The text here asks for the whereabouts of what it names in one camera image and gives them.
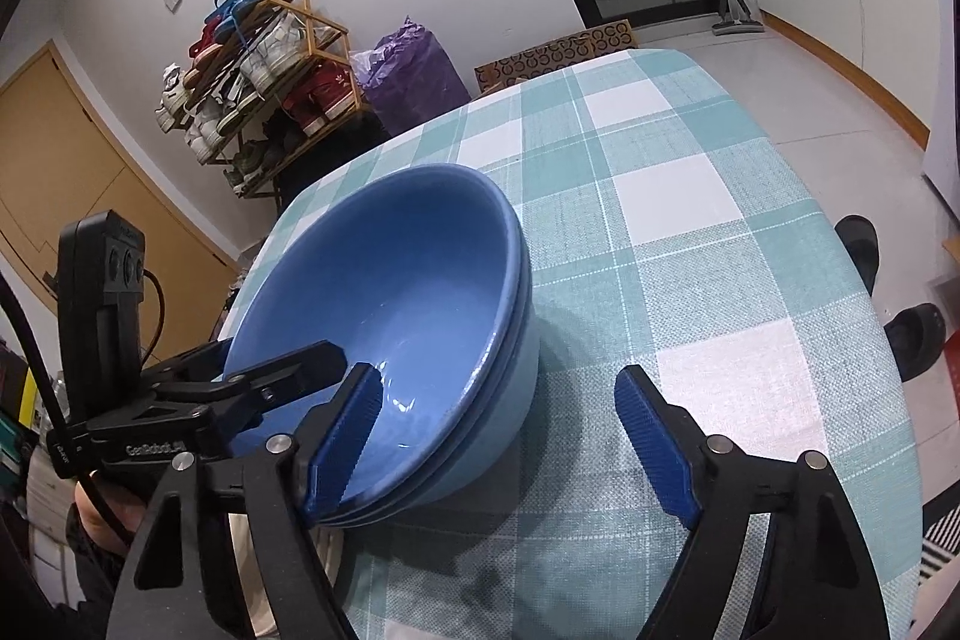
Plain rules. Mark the purple plastic bag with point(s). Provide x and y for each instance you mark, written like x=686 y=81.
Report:
x=408 y=78

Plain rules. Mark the wooden door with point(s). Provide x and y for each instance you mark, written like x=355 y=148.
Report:
x=60 y=164

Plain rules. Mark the upright vacuum mop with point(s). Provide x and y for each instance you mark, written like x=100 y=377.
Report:
x=735 y=18

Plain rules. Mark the teal checked tablecloth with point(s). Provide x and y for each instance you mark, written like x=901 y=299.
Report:
x=665 y=231

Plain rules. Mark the black slipper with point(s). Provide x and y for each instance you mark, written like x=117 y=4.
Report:
x=916 y=337
x=858 y=236

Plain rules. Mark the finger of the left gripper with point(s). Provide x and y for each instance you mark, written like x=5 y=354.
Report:
x=184 y=366
x=269 y=384

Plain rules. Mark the red sneakers on rack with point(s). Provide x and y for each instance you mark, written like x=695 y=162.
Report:
x=323 y=95

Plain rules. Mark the patterned cardboard box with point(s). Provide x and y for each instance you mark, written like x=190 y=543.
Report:
x=566 y=51

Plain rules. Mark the blue bowl large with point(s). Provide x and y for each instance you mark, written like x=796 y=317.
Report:
x=418 y=275

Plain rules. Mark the person left hand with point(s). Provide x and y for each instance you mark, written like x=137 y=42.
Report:
x=127 y=507

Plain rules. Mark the wooden shoe rack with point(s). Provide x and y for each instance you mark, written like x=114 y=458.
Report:
x=227 y=103

